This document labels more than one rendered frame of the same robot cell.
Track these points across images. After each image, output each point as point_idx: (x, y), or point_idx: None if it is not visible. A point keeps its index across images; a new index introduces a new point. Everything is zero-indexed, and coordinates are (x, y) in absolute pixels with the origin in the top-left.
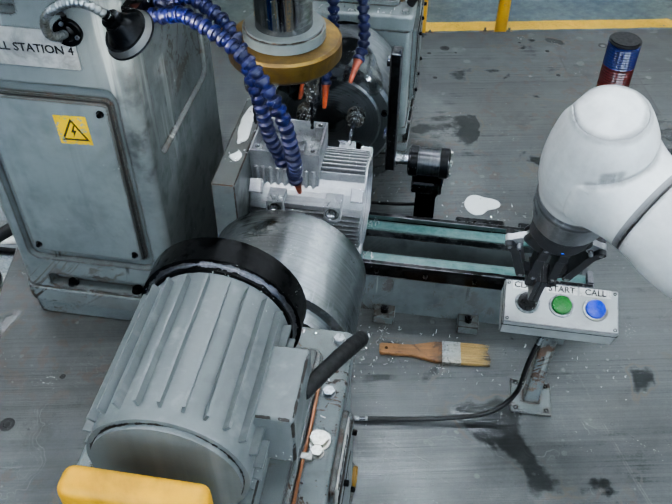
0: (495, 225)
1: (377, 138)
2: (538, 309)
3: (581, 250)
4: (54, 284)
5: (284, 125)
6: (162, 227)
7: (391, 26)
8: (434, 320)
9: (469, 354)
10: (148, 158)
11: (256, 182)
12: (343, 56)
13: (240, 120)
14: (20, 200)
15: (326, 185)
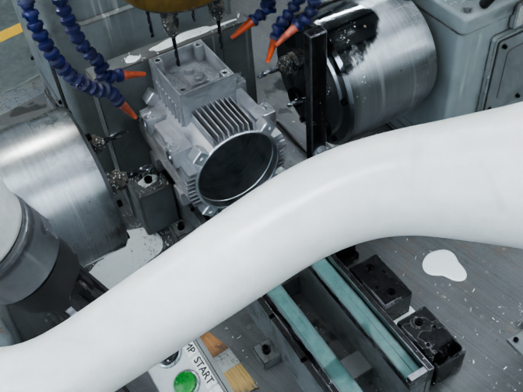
0: (358, 283)
1: (341, 126)
2: (168, 369)
3: (23, 310)
4: (50, 97)
5: (31, 30)
6: (66, 88)
7: (446, 19)
8: (252, 327)
9: (231, 379)
10: (43, 19)
11: (149, 93)
12: (333, 22)
13: (181, 33)
14: (17, 15)
15: (191, 130)
